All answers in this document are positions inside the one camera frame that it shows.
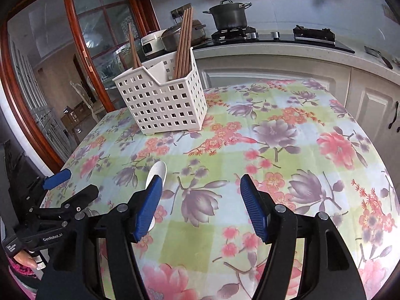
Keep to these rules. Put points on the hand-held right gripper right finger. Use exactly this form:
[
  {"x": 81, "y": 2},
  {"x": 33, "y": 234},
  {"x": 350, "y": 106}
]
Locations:
[{"x": 253, "y": 207}]

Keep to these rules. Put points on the white ceramic spoon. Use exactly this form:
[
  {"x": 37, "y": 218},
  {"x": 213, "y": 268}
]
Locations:
[{"x": 158, "y": 169}]

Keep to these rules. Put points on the wall socket panel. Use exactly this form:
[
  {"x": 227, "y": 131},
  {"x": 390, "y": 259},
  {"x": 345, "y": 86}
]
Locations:
[
  {"x": 389, "y": 13},
  {"x": 178, "y": 12}
]

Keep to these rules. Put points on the black glass gas stove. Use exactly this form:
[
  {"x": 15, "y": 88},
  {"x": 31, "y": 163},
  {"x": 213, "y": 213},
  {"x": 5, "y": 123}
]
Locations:
[{"x": 281, "y": 39}]

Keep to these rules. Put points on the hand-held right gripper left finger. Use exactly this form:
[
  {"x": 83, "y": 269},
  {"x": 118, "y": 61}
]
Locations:
[{"x": 150, "y": 207}]

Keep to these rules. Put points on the white perforated plastic basket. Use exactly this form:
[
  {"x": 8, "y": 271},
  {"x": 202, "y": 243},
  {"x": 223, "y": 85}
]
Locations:
[{"x": 159, "y": 97}]

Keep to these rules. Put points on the red wooden door frame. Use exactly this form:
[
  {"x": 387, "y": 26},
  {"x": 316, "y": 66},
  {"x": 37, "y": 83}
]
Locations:
[{"x": 18, "y": 100}]

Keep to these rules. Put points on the white dining chair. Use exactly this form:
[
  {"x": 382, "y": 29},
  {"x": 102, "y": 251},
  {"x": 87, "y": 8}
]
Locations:
[{"x": 86, "y": 100}]

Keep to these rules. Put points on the floral tablecloth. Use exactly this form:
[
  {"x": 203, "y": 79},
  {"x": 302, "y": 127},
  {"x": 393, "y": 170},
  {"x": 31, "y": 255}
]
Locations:
[{"x": 250, "y": 150}]

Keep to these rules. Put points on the silver rice cooker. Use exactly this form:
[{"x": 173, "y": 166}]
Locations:
[{"x": 198, "y": 34}]

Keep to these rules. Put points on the dark grey lidded pot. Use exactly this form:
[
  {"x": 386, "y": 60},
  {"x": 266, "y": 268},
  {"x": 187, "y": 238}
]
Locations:
[{"x": 228, "y": 17}]

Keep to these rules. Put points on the white countertop appliance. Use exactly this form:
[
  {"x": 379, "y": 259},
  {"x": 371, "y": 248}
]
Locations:
[{"x": 150, "y": 46}]

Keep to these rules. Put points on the black appliance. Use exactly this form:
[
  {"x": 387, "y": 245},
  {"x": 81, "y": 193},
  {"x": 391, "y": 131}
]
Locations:
[{"x": 14, "y": 168}]

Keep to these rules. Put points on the glass sliding door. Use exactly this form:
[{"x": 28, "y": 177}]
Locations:
[{"x": 103, "y": 37}]

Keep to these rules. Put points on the white kitchen counter cabinet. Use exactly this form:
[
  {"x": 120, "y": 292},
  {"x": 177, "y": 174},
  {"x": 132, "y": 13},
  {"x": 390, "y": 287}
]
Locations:
[{"x": 312, "y": 65}]

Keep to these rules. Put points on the person's left hand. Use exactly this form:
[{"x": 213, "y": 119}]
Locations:
[{"x": 26, "y": 258}]

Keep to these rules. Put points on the person's left forearm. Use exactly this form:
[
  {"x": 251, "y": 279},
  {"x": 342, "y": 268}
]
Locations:
[{"x": 18, "y": 275}]

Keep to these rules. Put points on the cardboard boxes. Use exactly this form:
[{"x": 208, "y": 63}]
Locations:
[{"x": 73, "y": 117}]

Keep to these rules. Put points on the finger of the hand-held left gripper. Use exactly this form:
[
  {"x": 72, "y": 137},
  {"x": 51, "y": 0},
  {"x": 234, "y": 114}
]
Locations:
[
  {"x": 57, "y": 178},
  {"x": 84, "y": 194}
]

